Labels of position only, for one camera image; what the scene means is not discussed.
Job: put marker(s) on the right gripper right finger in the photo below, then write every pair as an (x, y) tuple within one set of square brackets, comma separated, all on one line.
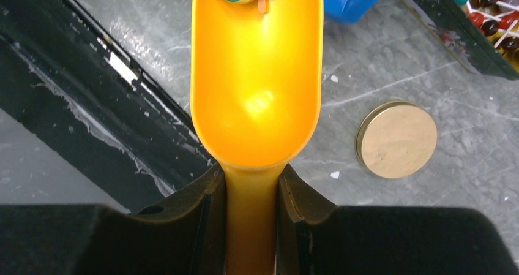
[(316, 236)]

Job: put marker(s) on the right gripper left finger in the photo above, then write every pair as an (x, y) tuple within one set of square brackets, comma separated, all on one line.
[(181, 234)]

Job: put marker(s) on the orange plastic scoop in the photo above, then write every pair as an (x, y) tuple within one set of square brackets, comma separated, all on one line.
[(255, 99)]

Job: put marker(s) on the gold square candy tin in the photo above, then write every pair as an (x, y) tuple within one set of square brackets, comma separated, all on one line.
[(446, 20)]

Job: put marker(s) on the gold round jar lid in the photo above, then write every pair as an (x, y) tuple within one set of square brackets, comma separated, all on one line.
[(396, 139)]

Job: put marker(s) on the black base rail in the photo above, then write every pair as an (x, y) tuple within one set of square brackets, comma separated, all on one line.
[(71, 83)]

